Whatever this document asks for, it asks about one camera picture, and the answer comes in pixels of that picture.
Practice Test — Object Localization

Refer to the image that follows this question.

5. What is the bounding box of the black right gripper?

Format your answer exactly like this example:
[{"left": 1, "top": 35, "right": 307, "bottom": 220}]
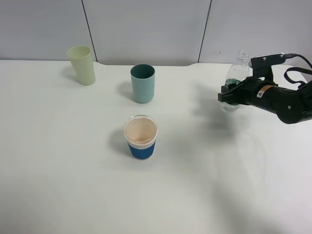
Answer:
[{"left": 217, "top": 77, "right": 278, "bottom": 106}]

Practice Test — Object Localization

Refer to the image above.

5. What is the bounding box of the clear bottle green label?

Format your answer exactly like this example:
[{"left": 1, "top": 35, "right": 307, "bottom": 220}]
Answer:
[{"left": 220, "top": 50, "right": 250, "bottom": 113}]

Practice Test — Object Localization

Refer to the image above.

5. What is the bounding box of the teal plastic cup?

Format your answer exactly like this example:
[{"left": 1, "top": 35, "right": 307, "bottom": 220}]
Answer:
[{"left": 130, "top": 64, "right": 155, "bottom": 103}]

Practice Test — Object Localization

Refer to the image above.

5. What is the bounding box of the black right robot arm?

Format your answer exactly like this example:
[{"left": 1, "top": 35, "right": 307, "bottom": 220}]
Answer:
[{"left": 218, "top": 77, "right": 312, "bottom": 124}]

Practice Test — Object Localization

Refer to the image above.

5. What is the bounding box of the glass cup blue sleeve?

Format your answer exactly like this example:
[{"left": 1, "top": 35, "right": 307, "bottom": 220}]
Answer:
[{"left": 123, "top": 115, "right": 158, "bottom": 160}]

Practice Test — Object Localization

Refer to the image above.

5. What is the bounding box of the pale green plastic cup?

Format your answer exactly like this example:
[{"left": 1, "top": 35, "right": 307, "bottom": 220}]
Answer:
[{"left": 66, "top": 45, "right": 96, "bottom": 86}]

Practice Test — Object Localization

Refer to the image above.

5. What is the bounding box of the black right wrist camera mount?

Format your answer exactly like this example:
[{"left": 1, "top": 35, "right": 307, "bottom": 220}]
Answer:
[{"left": 249, "top": 53, "right": 286, "bottom": 82}]

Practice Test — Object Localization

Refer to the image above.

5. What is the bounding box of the black right camera cable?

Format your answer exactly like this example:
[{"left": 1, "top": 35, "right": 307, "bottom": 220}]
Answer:
[{"left": 284, "top": 53, "right": 312, "bottom": 89}]

